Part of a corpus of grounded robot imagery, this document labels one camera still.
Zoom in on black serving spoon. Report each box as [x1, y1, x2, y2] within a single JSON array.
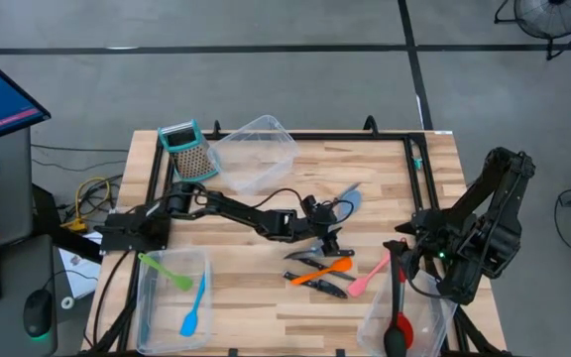
[[383, 239, 409, 357]]

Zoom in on teal metal box grater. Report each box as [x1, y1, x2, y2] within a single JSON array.
[[158, 118, 220, 183]]

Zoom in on wide steel blade knife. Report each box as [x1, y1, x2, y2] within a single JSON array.
[[283, 241, 327, 262]]

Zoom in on slim black knife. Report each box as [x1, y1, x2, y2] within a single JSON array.
[[297, 256, 357, 282]]

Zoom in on yellow cable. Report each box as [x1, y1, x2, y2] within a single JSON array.
[[61, 177, 113, 234]]

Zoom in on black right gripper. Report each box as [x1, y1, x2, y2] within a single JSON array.
[[395, 207, 448, 283]]

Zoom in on pink silicone spatula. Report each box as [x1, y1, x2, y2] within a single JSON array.
[[347, 250, 392, 299]]

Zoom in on blue silicone spatula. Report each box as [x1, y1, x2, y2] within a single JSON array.
[[179, 271, 208, 339]]

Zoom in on black floor fan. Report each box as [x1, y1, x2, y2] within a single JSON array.
[[493, 0, 571, 61]]

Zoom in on thick black sheathed knife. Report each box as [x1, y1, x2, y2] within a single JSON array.
[[282, 270, 349, 300]]

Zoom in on black computer mouse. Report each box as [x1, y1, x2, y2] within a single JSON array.
[[22, 288, 55, 340]]

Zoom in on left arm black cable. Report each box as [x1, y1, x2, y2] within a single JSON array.
[[193, 186, 357, 225]]

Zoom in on white paper sheet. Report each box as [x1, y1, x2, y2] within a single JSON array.
[[58, 245, 103, 299]]

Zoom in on clear plastic container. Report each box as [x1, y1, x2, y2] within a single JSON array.
[[207, 114, 300, 196], [135, 247, 215, 356], [356, 267, 459, 357]]

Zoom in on grey computer cabinet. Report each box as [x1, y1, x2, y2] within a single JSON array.
[[0, 127, 34, 249]]

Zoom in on green silicone spatula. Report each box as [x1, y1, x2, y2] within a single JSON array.
[[137, 252, 194, 293]]

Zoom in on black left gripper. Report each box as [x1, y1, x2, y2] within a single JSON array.
[[306, 199, 357, 258]]

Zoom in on orange silicone spatula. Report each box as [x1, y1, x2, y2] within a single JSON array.
[[289, 256, 354, 288]]

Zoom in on black metal table frame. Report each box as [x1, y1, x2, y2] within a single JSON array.
[[80, 118, 513, 357]]

